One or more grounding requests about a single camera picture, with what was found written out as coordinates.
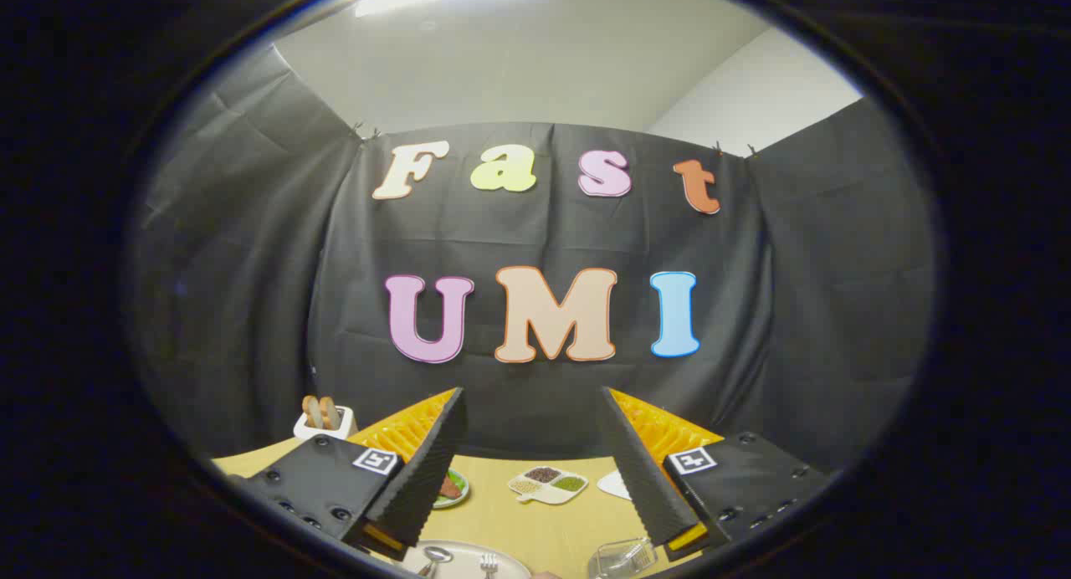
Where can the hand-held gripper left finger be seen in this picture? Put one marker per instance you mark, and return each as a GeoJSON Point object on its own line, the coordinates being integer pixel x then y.
{"type": "Point", "coordinates": [431, 462]}

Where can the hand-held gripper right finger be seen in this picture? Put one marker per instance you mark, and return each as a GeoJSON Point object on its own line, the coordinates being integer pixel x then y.
{"type": "Point", "coordinates": [640, 470]}

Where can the white square coaster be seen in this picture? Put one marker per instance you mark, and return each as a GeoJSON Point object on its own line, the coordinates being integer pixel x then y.
{"type": "Point", "coordinates": [617, 484]}

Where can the brown meat slices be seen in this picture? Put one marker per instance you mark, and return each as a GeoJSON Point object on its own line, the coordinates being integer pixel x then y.
{"type": "Point", "coordinates": [449, 488]}

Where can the pale green food plate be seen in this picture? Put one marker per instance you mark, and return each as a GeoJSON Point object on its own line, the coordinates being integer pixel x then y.
{"type": "Point", "coordinates": [458, 497]}

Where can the perforated metal tray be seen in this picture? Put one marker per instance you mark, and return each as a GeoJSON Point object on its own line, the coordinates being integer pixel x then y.
{"type": "Point", "coordinates": [623, 560]}

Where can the metal spoon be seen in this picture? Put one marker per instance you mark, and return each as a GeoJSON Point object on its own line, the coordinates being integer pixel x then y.
{"type": "Point", "coordinates": [436, 555]}

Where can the white divided grain dish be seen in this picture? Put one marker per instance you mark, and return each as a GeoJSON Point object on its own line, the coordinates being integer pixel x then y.
{"type": "Point", "coordinates": [548, 491]}

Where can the white round plate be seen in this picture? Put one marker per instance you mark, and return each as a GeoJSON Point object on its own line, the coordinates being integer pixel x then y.
{"type": "Point", "coordinates": [464, 560]}

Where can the toasted bread slice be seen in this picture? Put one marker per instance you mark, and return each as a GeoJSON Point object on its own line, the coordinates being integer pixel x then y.
{"type": "Point", "coordinates": [312, 412]}
{"type": "Point", "coordinates": [330, 412]}

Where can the white toaster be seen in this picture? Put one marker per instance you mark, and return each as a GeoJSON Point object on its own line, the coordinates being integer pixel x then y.
{"type": "Point", "coordinates": [322, 432]}

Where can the metal fork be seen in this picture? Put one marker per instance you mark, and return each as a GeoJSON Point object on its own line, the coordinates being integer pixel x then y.
{"type": "Point", "coordinates": [489, 566]}

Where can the black backdrop cloth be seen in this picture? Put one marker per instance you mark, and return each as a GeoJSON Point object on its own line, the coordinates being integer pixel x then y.
{"type": "Point", "coordinates": [544, 228]}

